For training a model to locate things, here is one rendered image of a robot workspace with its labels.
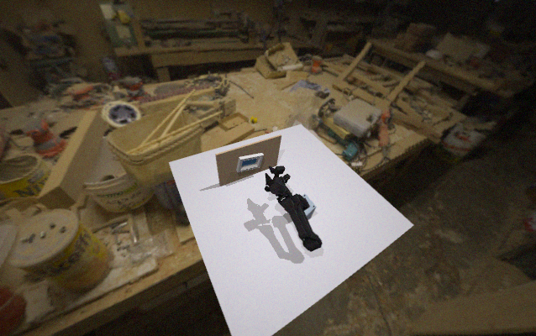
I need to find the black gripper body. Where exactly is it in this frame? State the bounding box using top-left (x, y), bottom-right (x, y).
top-left (265, 165), bottom-right (286, 192)

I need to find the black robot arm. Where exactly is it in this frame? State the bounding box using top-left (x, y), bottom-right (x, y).
top-left (270, 183), bottom-right (322, 252)

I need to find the brown flat board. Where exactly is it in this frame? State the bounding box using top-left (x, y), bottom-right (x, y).
top-left (215, 134), bottom-right (281, 186)

